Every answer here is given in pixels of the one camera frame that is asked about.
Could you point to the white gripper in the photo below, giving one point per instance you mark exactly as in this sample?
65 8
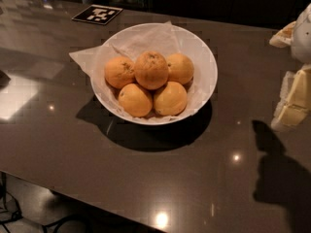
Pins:
302 38

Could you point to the orange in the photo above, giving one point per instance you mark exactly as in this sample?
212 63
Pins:
135 100
151 70
119 71
171 99
180 68

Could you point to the white bowl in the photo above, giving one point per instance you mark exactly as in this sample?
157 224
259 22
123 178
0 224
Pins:
200 62

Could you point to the white paper liner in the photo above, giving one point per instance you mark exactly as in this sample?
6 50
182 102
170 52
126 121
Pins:
145 39

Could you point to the black white fiducial marker card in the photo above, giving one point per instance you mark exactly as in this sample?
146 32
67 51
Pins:
97 14

